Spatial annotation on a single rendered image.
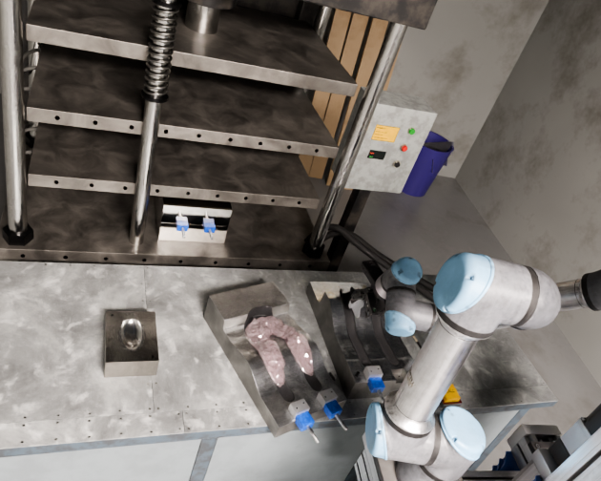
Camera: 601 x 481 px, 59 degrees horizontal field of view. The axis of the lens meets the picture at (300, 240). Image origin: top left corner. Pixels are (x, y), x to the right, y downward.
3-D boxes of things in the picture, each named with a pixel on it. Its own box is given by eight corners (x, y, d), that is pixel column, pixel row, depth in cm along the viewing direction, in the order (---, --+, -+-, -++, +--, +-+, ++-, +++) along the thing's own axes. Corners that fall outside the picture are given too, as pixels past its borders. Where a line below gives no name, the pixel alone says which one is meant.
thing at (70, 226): (326, 271, 237) (330, 261, 233) (-6, 261, 188) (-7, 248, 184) (281, 170, 298) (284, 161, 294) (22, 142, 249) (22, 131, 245)
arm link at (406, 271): (395, 281, 132) (397, 250, 136) (379, 295, 141) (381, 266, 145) (424, 287, 133) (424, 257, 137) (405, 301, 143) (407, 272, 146)
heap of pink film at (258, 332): (319, 373, 172) (326, 357, 167) (273, 389, 161) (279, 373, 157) (279, 317, 187) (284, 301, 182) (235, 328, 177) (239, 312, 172)
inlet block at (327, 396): (349, 431, 161) (356, 421, 158) (337, 437, 158) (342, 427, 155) (326, 397, 169) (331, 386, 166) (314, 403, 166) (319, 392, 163)
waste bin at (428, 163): (425, 178, 516) (449, 130, 486) (441, 203, 483) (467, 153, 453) (383, 171, 503) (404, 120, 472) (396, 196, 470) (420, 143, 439)
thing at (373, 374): (388, 409, 167) (395, 399, 164) (374, 410, 166) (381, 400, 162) (373, 375, 177) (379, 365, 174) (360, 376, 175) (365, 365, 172)
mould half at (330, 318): (413, 394, 184) (429, 370, 176) (346, 399, 174) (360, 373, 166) (362, 293, 220) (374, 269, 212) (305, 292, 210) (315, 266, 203)
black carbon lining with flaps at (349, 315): (399, 368, 182) (409, 350, 176) (358, 370, 176) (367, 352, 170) (363, 297, 207) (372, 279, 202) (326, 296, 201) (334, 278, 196)
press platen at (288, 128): (335, 158, 211) (339, 147, 208) (26, 120, 169) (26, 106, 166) (289, 81, 265) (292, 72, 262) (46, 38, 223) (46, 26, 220)
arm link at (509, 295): (424, 478, 118) (549, 291, 91) (361, 468, 116) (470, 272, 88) (413, 432, 129) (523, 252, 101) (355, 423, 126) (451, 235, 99)
